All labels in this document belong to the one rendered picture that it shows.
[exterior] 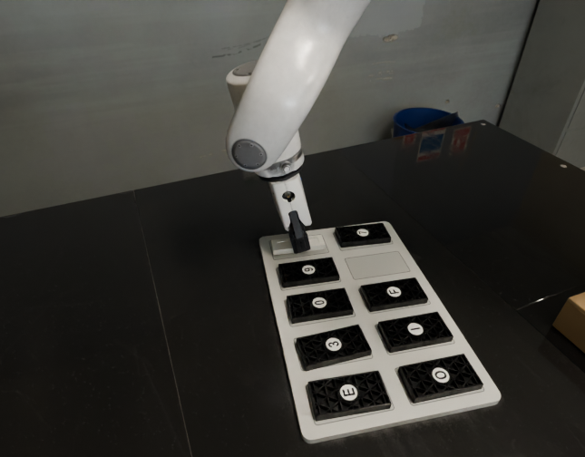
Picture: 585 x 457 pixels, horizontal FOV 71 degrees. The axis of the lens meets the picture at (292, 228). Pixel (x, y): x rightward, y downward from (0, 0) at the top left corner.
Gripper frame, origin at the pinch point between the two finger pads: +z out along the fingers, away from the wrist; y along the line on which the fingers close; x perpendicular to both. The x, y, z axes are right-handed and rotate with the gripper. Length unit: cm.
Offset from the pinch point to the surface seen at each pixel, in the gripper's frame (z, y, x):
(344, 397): 1.4, -31.7, 0.4
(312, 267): 1.6, -7.3, -0.8
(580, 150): 122, 151, -200
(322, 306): 1.6, -16.3, -0.4
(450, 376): 4.5, -31.3, -14.1
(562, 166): 19, 20, -70
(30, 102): -2, 134, 94
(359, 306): 4.0, -16.2, -6.3
